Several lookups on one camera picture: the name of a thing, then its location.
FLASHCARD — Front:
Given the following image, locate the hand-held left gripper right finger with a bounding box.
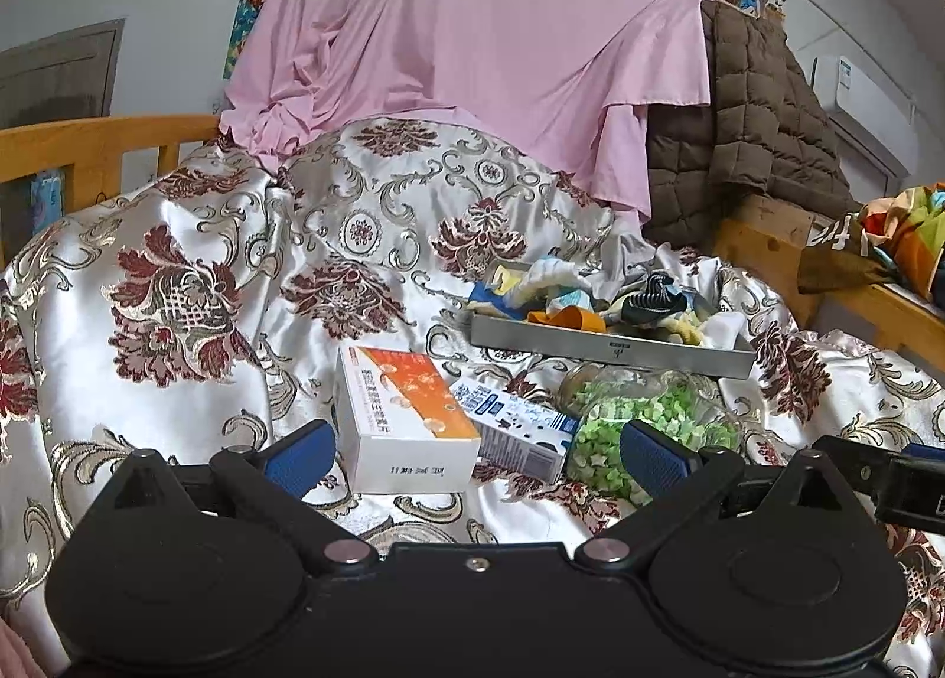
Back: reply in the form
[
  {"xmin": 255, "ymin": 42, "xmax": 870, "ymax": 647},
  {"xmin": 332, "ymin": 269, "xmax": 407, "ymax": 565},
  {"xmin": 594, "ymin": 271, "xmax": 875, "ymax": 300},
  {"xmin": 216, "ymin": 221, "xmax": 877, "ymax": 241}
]
[{"xmin": 576, "ymin": 419, "xmax": 843, "ymax": 570}]

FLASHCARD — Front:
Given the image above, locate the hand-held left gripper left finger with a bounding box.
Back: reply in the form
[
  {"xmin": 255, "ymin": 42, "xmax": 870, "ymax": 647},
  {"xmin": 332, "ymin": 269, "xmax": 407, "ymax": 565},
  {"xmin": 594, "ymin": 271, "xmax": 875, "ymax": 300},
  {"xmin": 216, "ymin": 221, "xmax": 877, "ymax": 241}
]
[{"xmin": 110, "ymin": 418, "xmax": 379, "ymax": 570}]

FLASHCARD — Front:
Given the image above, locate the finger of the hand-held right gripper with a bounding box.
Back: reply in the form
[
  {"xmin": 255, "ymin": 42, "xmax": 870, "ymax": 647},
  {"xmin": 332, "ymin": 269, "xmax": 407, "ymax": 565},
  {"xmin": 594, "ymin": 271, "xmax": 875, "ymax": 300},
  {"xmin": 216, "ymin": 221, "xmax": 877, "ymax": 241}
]
[{"xmin": 812, "ymin": 436, "xmax": 898, "ymax": 502}]

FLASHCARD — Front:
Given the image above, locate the metal tray with painted bottom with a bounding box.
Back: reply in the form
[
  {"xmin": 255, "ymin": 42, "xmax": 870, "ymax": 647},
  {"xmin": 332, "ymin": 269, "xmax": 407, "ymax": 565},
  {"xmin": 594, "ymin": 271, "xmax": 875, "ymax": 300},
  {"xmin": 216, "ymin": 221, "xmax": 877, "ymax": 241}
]
[{"xmin": 468, "ymin": 260, "xmax": 758, "ymax": 380}]

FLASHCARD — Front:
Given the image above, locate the grey perforated sock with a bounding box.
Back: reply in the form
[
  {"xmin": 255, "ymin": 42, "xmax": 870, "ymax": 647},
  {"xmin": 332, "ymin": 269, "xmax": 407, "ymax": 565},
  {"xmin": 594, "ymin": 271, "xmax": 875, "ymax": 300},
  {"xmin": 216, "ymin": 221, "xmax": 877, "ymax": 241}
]
[{"xmin": 586, "ymin": 235, "xmax": 662, "ymax": 302}]

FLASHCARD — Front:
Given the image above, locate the clear jar of green stars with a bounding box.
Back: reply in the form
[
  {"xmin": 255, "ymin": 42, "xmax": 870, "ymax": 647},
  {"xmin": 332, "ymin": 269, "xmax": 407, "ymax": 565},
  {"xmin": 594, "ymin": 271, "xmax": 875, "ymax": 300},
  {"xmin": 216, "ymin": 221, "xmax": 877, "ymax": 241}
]
[{"xmin": 557, "ymin": 360, "xmax": 743, "ymax": 506}]

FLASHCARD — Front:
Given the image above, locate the white and orange medicine box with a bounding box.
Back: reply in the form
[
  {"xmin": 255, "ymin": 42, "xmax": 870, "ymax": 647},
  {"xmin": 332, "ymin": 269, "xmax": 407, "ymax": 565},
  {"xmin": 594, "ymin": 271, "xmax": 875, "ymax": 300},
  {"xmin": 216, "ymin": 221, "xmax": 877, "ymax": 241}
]
[{"xmin": 335, "ymin": 345, "xmax": 481, "ymax": 494}]

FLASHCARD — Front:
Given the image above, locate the yellow sock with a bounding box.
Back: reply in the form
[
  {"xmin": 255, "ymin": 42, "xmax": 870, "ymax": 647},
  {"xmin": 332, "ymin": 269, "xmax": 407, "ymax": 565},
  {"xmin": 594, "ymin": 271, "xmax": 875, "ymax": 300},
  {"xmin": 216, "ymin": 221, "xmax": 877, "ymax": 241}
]
[{"xmin": 659, "ymin": 312, "xmax": 706, "ymax": 348}]

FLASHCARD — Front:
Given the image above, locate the blue and white milk carton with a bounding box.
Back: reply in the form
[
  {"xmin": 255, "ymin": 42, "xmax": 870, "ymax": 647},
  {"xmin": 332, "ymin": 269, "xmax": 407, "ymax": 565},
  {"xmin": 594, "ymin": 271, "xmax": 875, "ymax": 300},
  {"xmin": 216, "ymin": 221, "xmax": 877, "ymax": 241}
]
[{"xmin": 449, "ymin": 377, "xmax": 581, "ymax": 485}]

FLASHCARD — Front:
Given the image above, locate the small white cloth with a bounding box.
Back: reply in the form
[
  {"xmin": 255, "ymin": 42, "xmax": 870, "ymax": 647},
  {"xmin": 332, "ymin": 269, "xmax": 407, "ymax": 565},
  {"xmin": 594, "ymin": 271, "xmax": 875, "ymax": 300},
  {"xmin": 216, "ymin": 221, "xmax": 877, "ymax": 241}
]
[{"xmin": 698, "ymin": 309, "xmax": 748, "ymax": 353}]

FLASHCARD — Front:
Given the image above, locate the black and white striped sock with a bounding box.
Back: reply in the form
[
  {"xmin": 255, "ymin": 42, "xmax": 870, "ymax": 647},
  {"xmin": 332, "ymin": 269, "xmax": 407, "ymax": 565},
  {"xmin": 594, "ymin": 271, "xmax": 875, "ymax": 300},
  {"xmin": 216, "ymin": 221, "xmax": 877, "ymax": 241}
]
[{"xmin": 618, "ymin": 273, "xmax": 693, "ymax": 326}]

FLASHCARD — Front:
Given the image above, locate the orange cloth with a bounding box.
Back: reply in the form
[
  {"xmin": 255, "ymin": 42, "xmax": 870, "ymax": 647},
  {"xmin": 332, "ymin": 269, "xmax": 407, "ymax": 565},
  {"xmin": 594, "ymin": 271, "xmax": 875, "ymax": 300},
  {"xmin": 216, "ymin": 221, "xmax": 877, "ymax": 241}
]
[{"xmin": 526, "ymin": 304, "xmax": 608, "ymax": 334}]

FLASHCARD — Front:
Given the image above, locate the floral satin blanket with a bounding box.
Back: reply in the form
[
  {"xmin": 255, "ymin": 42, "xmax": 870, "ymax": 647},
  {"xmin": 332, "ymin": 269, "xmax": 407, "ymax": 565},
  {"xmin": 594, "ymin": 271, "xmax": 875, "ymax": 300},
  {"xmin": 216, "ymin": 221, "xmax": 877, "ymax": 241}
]
[{"xmin": 0, "ymin": 118, "xmax": 945, "ymax": 678}]

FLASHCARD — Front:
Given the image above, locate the colourful printed cloth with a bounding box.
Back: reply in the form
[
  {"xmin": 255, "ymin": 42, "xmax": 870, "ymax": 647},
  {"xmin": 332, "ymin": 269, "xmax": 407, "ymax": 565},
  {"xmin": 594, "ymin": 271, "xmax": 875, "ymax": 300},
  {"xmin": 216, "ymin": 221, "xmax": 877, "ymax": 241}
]
[{"xmin": 797, "ymin": 182, "xmax": 945, "ymax": 314}]

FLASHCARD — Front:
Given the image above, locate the pale wooden board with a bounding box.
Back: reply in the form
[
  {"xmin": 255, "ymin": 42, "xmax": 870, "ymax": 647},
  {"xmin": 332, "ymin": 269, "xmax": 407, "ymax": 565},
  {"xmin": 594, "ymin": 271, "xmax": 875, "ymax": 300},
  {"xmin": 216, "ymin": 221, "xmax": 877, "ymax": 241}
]
[{"xmin": 727, "ymin": 193, "xmax": 813, "ymax": 243}]

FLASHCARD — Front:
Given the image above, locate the person's pink garment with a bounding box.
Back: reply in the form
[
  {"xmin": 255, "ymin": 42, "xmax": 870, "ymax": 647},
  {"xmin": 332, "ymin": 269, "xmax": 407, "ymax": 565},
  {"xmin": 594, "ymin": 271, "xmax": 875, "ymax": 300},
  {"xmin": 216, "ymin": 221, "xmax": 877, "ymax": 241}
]
[{"xmin": 0, "ymin": 615, "xmax": 41, "ymax": 678}]

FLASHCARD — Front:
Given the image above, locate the white air conditioner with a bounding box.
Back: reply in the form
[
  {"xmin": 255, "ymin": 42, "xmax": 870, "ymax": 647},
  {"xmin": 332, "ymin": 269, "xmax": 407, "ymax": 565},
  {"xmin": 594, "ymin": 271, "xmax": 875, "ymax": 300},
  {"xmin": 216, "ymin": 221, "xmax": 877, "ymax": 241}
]
[{"xmin": 808, "ymin": 54, "xmax": 920, "ymax": 181}]

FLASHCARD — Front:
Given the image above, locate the brown quilted jacket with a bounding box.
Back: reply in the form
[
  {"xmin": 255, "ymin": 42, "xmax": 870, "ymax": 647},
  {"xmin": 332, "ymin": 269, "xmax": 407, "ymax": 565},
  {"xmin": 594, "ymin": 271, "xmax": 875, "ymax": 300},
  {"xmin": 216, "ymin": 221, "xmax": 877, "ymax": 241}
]
[{"xmin": 642, "ymin": 0, "xmax": 865, "ymax": 251}]

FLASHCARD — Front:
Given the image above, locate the grey door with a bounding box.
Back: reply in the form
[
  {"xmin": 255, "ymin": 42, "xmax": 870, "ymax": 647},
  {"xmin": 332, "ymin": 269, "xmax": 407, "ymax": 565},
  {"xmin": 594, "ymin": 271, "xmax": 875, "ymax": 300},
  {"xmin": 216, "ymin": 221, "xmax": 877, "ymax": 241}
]
[{"xmin": 0, "ymin": 19, "xmax": 125, "ymax": 131}]

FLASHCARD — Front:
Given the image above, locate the pink shirt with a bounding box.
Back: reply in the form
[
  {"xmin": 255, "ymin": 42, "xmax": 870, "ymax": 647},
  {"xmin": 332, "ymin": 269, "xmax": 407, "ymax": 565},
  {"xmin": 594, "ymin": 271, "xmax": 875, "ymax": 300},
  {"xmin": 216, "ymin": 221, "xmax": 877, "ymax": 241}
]
[{"xmin": 219, "ymin": 0, "xmax": 719, "ymax": 221}]

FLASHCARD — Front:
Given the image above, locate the wooden bed frame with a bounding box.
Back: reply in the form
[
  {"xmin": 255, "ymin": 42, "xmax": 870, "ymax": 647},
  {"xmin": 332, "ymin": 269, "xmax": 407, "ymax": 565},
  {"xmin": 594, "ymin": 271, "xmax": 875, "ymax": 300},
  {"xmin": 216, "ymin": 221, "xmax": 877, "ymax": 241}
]
[{"xmin": 712, "ymin": 194, "xmax": 945, "ymax": 354}]

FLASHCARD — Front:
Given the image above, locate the slatted wooden bed rail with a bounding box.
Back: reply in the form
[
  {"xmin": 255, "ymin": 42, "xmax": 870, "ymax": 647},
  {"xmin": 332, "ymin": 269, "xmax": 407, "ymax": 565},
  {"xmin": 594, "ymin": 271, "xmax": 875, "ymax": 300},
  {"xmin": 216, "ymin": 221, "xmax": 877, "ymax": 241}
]
[{"xmin": 0, "ymin": 115, "xmax": 224, "ymax": 266}]

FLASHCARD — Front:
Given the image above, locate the teal wall poster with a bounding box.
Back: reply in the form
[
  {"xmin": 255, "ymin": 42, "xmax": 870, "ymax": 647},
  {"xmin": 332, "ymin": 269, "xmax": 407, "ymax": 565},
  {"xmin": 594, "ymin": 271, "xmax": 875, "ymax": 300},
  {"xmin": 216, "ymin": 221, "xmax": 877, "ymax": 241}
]
[{"xmin": 225, "ymin": 0, "xmax": 282, "ymax": 81}]

